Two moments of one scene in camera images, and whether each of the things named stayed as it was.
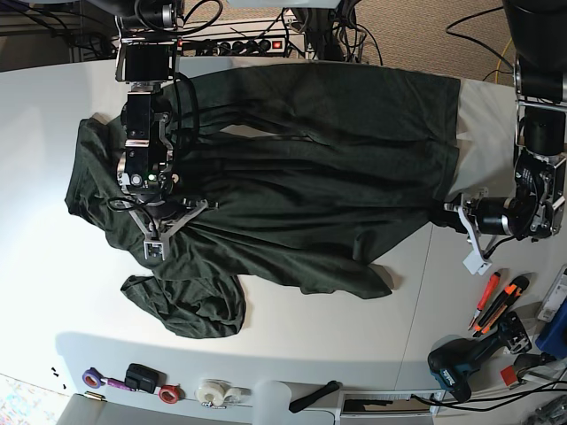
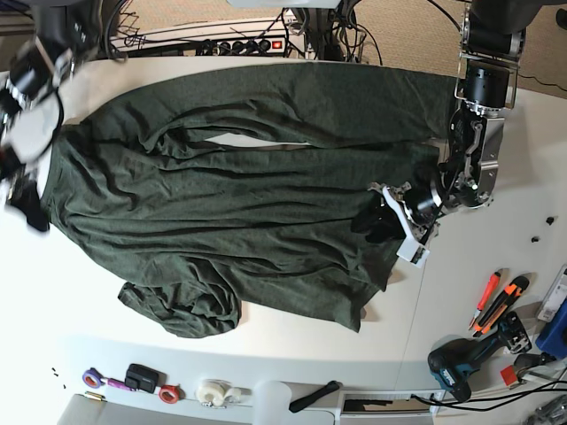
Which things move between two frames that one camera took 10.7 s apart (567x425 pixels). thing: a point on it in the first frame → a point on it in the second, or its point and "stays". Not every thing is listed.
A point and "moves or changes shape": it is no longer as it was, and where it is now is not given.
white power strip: [251, 46] stays
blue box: [553, 336] stays
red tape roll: [171, 393] stays
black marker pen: [310, 397] stays
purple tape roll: [93, 378] stays
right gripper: [488, 220] → [415, 210]
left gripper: [159, 220] → [24, 196]
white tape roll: [219, 392] stays
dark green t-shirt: [305, 174] moves or changes shape
